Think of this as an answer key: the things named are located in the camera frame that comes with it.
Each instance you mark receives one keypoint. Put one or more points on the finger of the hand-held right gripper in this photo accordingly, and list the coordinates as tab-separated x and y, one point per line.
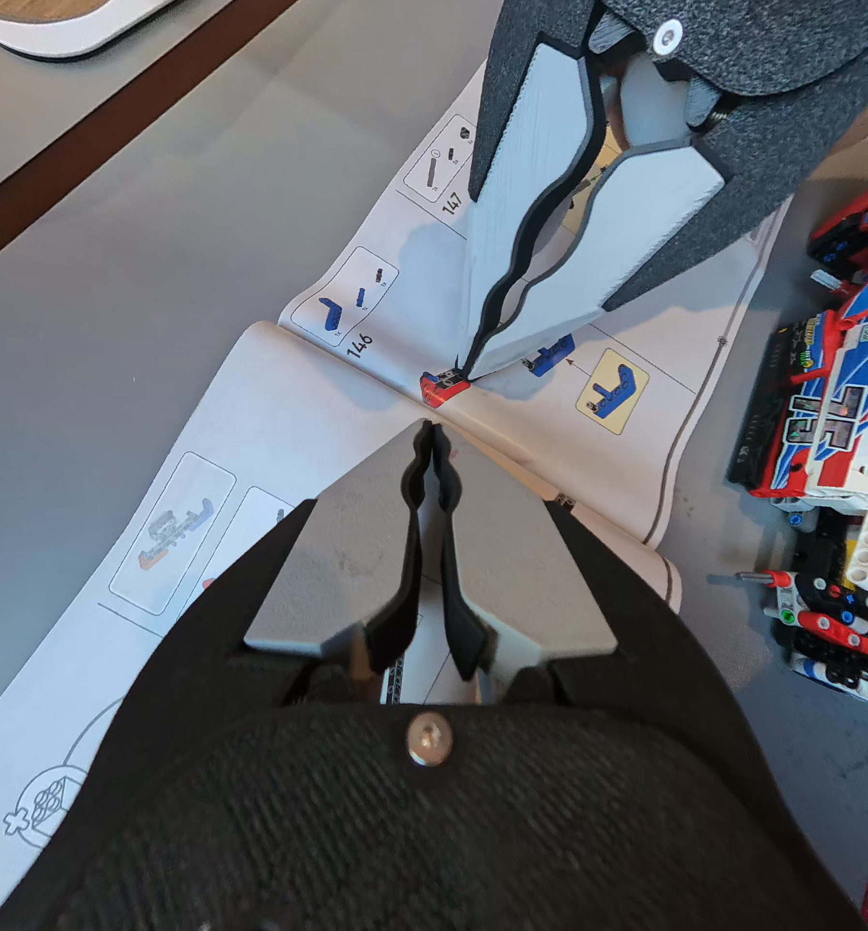
645	218
528	145

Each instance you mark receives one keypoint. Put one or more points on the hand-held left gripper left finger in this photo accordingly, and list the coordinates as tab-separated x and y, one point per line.
339	567

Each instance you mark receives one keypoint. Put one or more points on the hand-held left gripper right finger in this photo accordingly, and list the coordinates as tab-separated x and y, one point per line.
528	574

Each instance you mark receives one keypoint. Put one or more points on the red angled brick beam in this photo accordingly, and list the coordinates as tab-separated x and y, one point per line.
438	389

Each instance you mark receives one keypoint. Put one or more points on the toy brick race car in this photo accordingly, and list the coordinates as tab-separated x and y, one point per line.
841	407

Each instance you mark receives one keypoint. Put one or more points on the adjoining grey desk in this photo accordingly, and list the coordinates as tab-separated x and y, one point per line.
150	94

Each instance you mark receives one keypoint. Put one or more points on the open building instruction booklet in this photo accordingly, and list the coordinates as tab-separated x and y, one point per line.
259	407

